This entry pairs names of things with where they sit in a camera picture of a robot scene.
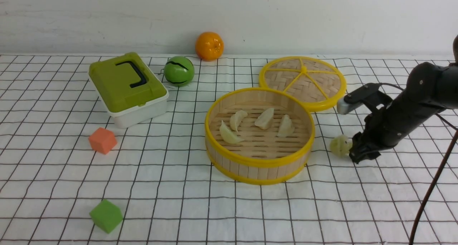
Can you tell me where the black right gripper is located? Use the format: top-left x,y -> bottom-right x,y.
349,106 -> 415,164

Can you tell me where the pale green dumpling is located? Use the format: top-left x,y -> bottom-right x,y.
330,135 -> 353,157

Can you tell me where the pale yellow dumpling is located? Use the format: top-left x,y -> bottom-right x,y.
277,114 -> 296,137

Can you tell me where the white dumpling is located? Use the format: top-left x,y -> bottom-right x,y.
219,121 -> 244,144
254,108 -> 274,130
229,110 -> 248,133

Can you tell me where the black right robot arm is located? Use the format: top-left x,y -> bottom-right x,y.
337,62 -> 458,163

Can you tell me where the yellow bamboo steamer lid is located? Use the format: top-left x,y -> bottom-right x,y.
259,56 -> 347,112

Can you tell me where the yellow bamboo steamer tray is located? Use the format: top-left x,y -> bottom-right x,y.
204,87 -> 315,185

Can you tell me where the orange toy fruit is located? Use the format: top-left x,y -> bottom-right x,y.
195,31 -> 224,61

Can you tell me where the green watermelon ball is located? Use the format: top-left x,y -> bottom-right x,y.
164,56 -> 195,87

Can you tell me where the green and white lunch box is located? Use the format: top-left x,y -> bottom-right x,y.
88,52 -> 170,129

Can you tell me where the orange foam cube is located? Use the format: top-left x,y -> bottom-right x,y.
88,127 -> 117,155

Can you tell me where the green foam cube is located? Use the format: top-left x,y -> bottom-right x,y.
89,199 -> 124,234

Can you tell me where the white grid tablecloth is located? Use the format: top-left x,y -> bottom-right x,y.
0,54 -> 455,245

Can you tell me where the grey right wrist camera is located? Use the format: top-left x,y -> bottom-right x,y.
336,83 -> 393,115

